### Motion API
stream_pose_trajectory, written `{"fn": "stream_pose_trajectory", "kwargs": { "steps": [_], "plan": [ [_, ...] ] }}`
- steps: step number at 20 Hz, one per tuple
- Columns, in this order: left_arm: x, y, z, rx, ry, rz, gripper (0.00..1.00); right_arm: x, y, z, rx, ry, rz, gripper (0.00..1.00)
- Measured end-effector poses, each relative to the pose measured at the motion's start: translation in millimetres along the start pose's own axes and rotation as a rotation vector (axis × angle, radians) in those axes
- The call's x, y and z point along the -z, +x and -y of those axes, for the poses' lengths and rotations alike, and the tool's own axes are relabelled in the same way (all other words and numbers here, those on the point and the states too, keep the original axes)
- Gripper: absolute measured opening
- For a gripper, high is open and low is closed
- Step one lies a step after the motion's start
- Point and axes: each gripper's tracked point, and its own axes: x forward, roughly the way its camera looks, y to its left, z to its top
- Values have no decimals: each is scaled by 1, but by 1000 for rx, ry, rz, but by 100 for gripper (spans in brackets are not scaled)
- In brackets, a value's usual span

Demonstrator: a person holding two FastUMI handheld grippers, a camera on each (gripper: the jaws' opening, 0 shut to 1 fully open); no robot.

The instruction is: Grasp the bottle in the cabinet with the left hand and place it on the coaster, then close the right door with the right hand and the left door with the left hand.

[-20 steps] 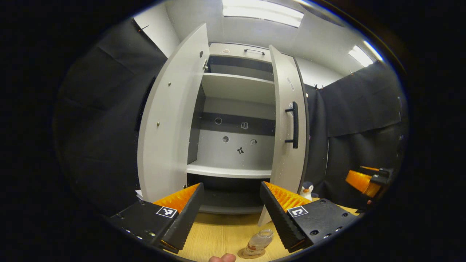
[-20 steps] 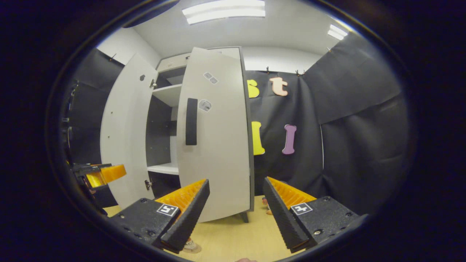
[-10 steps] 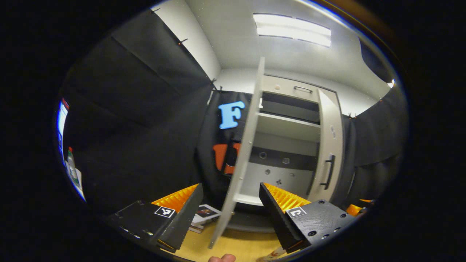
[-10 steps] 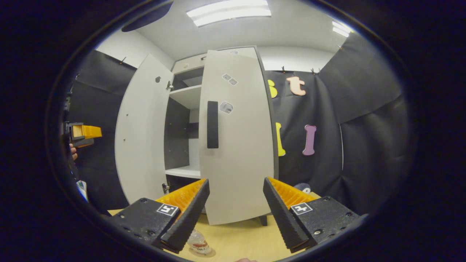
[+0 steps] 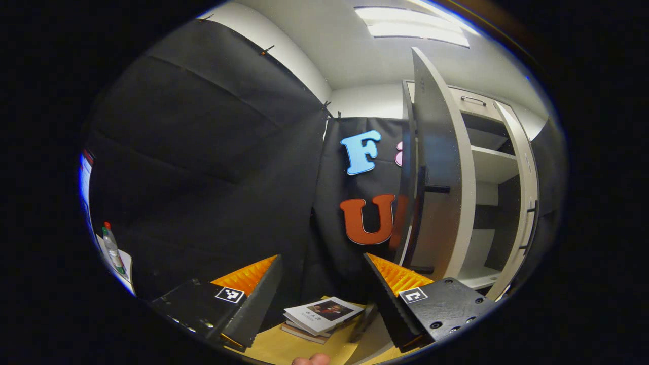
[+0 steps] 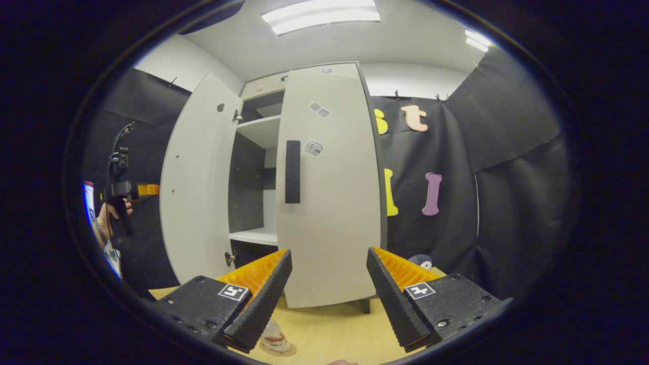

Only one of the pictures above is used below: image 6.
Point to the penguin plush toy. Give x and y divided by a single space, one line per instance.
420 261

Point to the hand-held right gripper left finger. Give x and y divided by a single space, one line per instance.
263 304

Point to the black backdrop cloth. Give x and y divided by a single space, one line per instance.
507 218
147 126

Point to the white cabinet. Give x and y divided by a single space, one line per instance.
248 182

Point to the white cabinet door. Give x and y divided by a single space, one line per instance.
200 177
334 203

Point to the round wooden coaster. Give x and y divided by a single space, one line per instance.
292 350

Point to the bright screen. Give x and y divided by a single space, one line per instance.
88 203

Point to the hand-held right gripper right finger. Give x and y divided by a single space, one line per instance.
395 299

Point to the ceiling light panel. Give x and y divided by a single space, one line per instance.
478 40
319 15

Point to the clear plastic bottle red label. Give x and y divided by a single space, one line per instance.
276 342

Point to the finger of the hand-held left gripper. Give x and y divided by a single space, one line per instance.
148 190

